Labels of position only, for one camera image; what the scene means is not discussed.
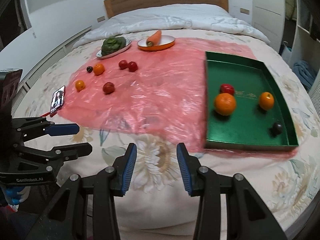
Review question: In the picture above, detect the red apple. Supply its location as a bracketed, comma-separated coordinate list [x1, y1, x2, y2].
[103, 82, 116, 95]
[128, 61, 138, 72]
[220, 83, 235, 96]
[118, 60, 128, 70]

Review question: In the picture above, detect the dark plum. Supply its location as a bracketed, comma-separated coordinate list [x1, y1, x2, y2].
[86, 66, 93, 73]
[270, 121, 283, 136]

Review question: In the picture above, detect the blue white gloved hand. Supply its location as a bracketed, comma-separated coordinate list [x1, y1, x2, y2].
[1, 186, 30, 206]

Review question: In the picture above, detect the smartphone red case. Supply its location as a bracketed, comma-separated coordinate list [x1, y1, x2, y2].
[49, 86, 66, 117]

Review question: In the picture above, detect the small orange near phone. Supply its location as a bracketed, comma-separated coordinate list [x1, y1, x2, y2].
[75, 80, 86, 92]

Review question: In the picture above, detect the orange beside plum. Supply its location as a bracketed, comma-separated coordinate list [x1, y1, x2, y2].
[93, 63, 105, 76]

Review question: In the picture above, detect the green rectangular tray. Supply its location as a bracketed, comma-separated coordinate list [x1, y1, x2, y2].
[204, 51, 298, 152]

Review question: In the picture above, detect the large orange in tray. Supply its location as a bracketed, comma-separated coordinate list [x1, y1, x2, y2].
[214, 93, 236, 116]

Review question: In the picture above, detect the white oval plate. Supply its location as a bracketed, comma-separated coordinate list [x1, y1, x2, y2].
[95, 39, 132, 60]

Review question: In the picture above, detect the dark plum in tray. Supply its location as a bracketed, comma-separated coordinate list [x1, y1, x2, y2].
[270, 121, 283, 136]

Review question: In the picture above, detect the pink plastic sheet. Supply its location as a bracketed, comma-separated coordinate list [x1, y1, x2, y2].
[57, 37, 298, 159]

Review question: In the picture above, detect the red apple in tray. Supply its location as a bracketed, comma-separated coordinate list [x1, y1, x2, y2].
[220, 83, 235, 96]

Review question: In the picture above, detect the green leafy vegetable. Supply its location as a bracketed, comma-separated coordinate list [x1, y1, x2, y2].
[101, 37, 126, 56]

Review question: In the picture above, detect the small orange in tray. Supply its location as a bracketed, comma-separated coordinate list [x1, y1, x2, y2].
[258, 92, 274, 111]

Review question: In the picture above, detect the orange carrot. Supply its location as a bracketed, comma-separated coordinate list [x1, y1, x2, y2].
[146, 30, 162, 47]

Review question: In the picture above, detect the orange oval dish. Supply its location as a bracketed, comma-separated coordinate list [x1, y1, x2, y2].
[137, 35, 176, 51]

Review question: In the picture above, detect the blue towel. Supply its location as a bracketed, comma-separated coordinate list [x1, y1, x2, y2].
[292, 60, 316, 92]

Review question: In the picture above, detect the white plastic bag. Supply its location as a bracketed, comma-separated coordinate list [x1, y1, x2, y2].
[279, 41, 292, 63]

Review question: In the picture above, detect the white duvet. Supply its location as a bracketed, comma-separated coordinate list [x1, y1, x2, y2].
[73, 4, 270, 48]

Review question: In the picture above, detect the white shelf unit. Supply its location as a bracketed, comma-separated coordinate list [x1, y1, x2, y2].
[288, 0, 319, 72]

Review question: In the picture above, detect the white wardrobe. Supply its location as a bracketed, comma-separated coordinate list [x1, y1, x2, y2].
[252, 0, 285, 51]

